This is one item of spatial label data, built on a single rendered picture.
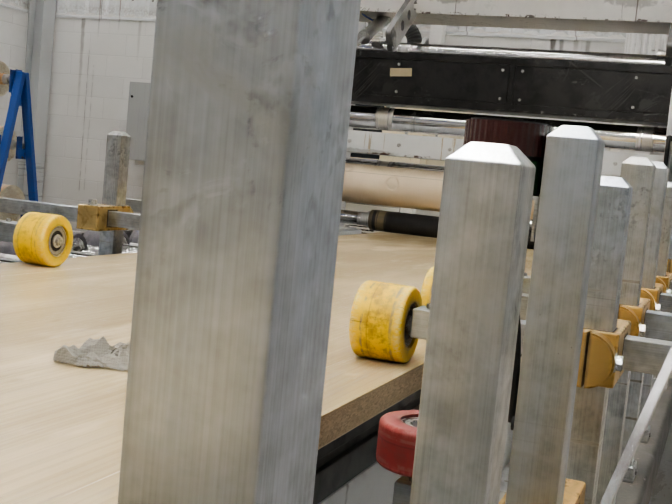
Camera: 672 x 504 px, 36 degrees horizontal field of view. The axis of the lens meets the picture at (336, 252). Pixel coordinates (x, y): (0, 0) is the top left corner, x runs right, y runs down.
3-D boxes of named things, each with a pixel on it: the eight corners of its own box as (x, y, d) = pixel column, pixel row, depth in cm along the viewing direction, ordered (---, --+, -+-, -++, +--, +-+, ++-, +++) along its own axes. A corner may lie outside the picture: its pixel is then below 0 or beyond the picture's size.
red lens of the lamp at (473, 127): (555, 160, 73) (558, 129, 73) (540, 156, 68) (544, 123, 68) (473, 153, 76) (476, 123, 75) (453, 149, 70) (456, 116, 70)
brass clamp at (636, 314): (650, 339, 125) (655, 299, 125) (641, 355, 113) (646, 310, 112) (599, 332, 128) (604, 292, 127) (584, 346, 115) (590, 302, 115)
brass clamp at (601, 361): (631, 370, 102) (637, 321, 102) (617, 394, 90) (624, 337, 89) (569, 361, 104) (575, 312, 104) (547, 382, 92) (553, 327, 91)
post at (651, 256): (628, 501, 145) (669, 163, 141) (626, 508, 141) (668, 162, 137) (603, 496, 146) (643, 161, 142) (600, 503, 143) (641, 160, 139)
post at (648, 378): (641, 473, 168) (677, 182, 164) (639, 478, 165) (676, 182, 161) (619, 469, 169) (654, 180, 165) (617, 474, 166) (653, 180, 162)
